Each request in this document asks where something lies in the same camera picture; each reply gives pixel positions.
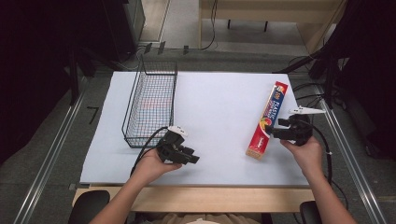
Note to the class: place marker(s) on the person's right hand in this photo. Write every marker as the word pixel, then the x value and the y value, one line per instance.
pixel 308 157

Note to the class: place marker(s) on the person's left hand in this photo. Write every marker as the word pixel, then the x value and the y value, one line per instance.
pixel 151 168

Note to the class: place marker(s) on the white table mat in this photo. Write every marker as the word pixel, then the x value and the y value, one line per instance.
pixel 218 102

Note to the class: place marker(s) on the black chair armrest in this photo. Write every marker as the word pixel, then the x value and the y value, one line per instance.
pixel 309 213
pixel 88 205

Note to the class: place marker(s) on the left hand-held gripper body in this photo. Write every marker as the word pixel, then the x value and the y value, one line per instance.
pixel 170 146

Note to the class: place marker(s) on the metal floor rail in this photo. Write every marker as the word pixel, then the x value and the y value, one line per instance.
pixel 49 161
pixel 351 168

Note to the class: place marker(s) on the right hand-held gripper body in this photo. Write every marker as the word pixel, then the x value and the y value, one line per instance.
pixel 299 130

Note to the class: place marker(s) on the red and blue wrap box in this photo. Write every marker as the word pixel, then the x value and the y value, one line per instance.
pixel 269 119

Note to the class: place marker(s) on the wooden table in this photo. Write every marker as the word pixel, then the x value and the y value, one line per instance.
pixel 218 199

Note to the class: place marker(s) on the black stand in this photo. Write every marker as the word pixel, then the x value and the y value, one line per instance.
pixel 299 63

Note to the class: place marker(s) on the black curtain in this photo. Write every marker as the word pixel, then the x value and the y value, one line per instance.
pixel 370 62
pixel 34 62

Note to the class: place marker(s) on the black cabinet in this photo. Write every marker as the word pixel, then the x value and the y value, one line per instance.
pixel 124 28

